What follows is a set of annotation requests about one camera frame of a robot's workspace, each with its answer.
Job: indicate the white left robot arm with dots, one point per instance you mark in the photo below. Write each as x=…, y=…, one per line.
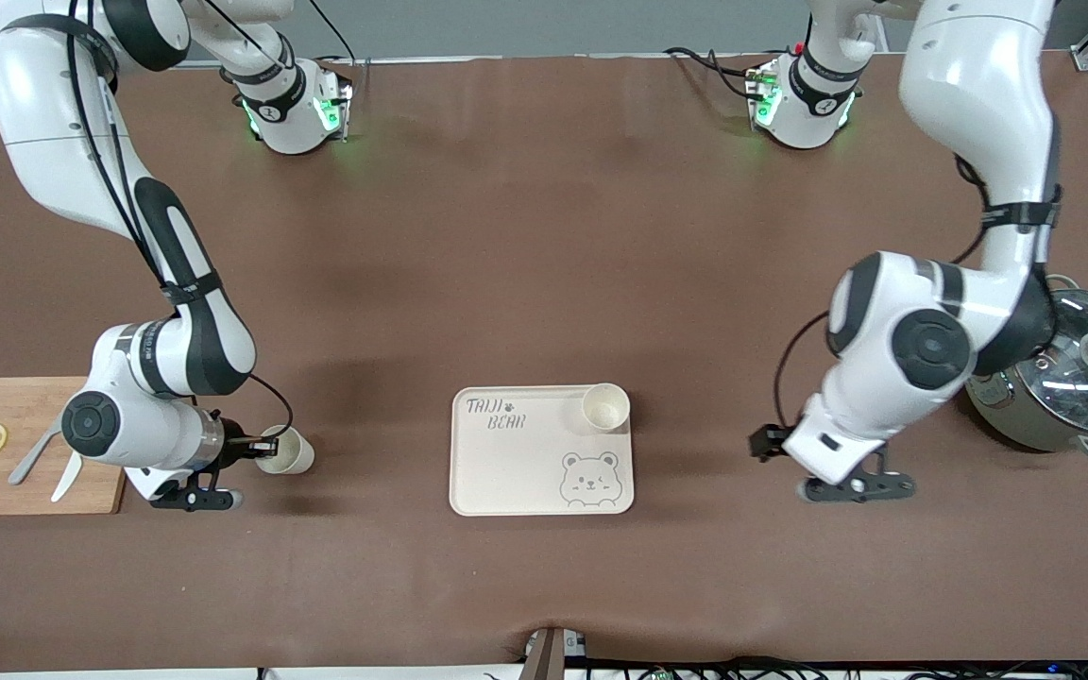
x=922, y=349

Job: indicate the white tray with bear print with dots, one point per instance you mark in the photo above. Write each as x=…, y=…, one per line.
x=516, y=467

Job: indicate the grey plastic knife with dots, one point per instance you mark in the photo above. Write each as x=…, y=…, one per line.
x=29, y=461

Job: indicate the white plastic cup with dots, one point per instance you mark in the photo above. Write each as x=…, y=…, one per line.
x=605, y=408
x=291, y=455

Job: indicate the glass pot lid with knob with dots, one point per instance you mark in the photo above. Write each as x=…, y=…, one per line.
x=1087, y=378

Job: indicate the grey-green electric cooking pot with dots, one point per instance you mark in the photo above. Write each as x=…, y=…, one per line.
x=1011, y=416

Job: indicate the brown table cover mat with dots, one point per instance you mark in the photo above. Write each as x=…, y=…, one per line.
x=544, y=236

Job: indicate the white plastic knife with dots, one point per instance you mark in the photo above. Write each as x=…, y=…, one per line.
x=65, y=482

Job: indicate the metal table clamp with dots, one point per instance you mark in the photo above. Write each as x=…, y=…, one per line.
x=553, y=656

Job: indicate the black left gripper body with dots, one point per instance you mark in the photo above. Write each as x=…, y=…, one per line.
x=768, y=442

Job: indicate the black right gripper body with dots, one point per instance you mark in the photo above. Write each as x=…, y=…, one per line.
x=233, y=447

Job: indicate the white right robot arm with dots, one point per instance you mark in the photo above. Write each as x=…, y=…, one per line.
x=204, y=349

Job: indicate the wooden cutting board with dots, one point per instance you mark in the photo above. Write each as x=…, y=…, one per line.
x=25, y=401

